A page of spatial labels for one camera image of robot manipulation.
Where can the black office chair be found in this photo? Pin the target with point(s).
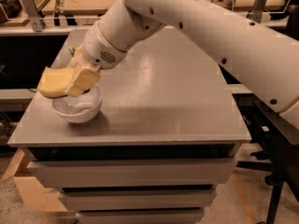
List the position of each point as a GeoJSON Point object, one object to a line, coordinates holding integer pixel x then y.
{"type": "Point", "coordinates": [279, 141]}

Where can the right metal bracket post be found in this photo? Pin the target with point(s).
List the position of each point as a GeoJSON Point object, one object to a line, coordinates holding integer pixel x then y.
{"type": "Point", "coordinates": [256, 13]}

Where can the white bowl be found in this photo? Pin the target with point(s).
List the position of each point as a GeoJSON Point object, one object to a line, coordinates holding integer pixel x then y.
{"type": "Point", "coordinates": [79, 109]}

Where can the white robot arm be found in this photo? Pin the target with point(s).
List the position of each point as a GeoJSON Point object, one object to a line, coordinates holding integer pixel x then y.
{"type": "Point", "coordinates": [265, 61]}

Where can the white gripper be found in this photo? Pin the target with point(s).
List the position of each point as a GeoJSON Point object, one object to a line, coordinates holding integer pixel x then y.
{"type": "Point", "coordinates": [100, 48]}

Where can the left metal bracket post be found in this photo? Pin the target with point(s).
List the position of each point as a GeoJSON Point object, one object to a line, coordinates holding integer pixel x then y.
{"type": "Point", "coordinates": [36, 21]}

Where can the green chip bag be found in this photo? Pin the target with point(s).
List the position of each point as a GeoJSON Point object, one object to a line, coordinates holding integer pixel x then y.
{"type": "Point", "coordinates": [73, 50]}

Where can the yellow sponge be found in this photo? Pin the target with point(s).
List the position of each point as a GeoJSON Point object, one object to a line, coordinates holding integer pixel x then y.
{"type": "Point", "coordinates": [53, 82]}

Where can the grey drawer cabinet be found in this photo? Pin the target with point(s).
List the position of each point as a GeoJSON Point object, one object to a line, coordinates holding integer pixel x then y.
{"type": "Point", "coordinates": [164, 139]}

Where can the metal bracket post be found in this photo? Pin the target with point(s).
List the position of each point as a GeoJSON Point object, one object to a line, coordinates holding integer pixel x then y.
{"type": "Point", "coordinates": [36, 21]}
{"type": "Point", "coordinates": [256, 13]}

